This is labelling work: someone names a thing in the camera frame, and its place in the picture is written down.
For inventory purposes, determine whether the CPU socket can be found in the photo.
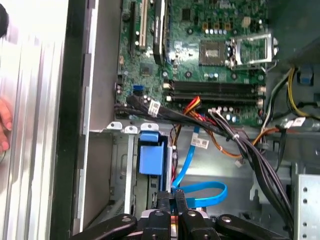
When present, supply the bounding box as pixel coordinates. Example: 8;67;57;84
199;41;227;66

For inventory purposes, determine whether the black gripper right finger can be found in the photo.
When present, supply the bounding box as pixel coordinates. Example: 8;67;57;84
174;188;288;240

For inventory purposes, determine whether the white expansion slot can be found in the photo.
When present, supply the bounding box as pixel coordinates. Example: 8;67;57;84
139;0;148;52

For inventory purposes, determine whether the black flat wire white label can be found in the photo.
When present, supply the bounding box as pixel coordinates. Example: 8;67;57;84
114;96;231;137

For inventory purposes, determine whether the black wire harness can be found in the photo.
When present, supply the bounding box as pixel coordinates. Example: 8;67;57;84
207;107;295;226

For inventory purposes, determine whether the blue disk wire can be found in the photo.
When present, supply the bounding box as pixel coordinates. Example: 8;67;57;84
171;126;229;209

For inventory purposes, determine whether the black PC case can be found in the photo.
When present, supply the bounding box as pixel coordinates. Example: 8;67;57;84
49;0;320;240

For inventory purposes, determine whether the black round object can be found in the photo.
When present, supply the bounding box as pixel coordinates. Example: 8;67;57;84
0;4;10;38

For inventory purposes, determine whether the yellow black power wire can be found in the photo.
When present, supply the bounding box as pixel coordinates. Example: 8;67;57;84
258;65;311;133

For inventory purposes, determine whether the metal locking lever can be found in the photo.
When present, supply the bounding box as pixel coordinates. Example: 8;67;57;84
231;59;280;75

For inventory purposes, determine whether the small black board chip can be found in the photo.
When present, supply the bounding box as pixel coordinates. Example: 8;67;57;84
140;62;154;76

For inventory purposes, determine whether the black expansion slot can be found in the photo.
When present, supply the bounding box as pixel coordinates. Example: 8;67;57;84
128;0;136;58

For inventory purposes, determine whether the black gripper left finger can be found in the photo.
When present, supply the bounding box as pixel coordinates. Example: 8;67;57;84
72;190;174;240

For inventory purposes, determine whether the red orange yellow disk wire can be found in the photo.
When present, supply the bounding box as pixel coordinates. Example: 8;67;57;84
170;96;201;187

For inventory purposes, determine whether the metal drive cage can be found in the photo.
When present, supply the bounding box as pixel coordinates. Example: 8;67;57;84
292;162;320;240

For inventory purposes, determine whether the person's left hand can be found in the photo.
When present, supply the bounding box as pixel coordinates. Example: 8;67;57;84
0;97;14;155

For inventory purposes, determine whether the metal disk bay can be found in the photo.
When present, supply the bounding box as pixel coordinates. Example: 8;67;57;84
87;121;176;216

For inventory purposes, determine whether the metal socket cover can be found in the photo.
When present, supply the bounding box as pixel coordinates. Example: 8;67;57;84
231;32;279;68

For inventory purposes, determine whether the green motherboard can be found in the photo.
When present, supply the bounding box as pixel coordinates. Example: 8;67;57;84
116;0;271;127

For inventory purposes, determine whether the black graphics card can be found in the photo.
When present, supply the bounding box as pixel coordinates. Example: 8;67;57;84
151;0;168;66

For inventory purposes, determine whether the hard disk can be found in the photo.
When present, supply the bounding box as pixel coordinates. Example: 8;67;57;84
137;129;173;199

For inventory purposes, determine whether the blue drive cage latch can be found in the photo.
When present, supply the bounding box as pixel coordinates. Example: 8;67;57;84
299;64;314;86

